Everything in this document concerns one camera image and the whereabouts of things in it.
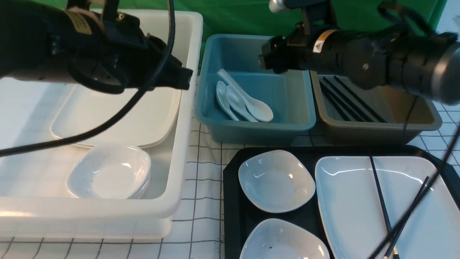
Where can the upper white square plate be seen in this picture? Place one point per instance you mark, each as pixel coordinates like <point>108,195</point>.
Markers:
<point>147,124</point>

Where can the white small bowl in bin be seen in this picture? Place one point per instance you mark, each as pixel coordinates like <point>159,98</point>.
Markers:
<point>111,171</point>

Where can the brown plastic bin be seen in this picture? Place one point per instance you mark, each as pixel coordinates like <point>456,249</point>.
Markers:
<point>406,117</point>

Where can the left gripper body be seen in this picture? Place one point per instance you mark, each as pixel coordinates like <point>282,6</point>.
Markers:
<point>123,56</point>

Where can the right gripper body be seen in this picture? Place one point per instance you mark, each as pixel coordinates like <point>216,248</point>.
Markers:
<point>280,54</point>

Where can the green backdrop cloth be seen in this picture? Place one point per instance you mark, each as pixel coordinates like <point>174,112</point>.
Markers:
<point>253,17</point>

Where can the large white plastic bin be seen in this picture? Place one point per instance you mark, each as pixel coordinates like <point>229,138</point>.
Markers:
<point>145,218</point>

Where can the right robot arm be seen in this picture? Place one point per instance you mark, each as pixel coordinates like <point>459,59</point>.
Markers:
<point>408,55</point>

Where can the black chopsticks in bin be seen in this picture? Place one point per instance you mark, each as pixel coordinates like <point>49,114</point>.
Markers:
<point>347,103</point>

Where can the white small bowl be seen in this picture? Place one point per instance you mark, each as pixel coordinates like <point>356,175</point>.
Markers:
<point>111,171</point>
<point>276,182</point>
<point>278,239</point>

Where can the white soup spoon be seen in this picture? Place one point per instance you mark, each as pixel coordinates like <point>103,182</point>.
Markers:
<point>237,103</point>
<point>223,101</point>
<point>260,110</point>

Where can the black serving tray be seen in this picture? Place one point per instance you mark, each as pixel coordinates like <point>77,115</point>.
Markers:
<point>241,216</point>

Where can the black chopstick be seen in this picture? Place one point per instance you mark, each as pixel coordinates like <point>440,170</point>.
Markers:
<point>380,197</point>
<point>392,249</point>

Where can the teal plastic bin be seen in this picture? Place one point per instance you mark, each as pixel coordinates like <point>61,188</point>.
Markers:
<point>289,95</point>

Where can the checkered table cloth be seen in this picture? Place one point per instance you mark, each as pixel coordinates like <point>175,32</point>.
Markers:
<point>196,227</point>

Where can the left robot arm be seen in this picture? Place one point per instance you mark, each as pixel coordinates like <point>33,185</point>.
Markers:
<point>37,40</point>

